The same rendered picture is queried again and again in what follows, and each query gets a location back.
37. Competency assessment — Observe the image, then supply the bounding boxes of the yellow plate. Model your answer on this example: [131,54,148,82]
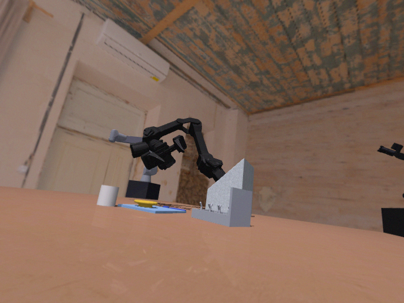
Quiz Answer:
[134,200,157,208]

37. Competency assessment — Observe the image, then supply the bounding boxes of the light blue flat mat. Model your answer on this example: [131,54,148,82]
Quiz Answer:
[118,204,186,214]

